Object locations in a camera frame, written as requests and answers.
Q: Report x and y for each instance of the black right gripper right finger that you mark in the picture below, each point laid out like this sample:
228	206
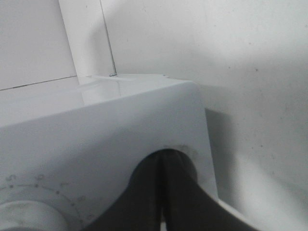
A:
186	207

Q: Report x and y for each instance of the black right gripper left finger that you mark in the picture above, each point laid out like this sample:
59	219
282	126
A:
139	207

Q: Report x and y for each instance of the white microwave oven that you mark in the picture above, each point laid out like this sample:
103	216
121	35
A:
74	148

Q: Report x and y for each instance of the lower white dial knob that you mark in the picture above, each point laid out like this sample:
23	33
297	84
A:
30	216

